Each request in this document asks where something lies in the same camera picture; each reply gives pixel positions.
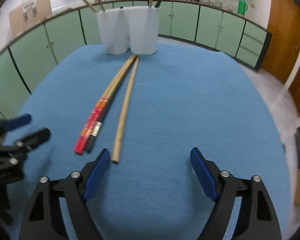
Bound red orange bamboo chopstick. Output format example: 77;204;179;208
74;55;138;154

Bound black chopstick silver band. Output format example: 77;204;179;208
84;63;133;153

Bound plain bamboo chopstick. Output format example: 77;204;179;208
111;56;140;164

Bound green lower kitchen cabinets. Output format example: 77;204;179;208
0;1;272;118

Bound blue table mat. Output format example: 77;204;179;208
6;42;290;239

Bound brown cardboard board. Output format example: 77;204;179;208
9;0;52;38

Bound bamboo chopstick in holder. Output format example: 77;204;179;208
82;0;98;14

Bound white double utensil holder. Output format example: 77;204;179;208
96;6;160;55

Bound green thermos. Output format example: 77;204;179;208
237;0;248;16

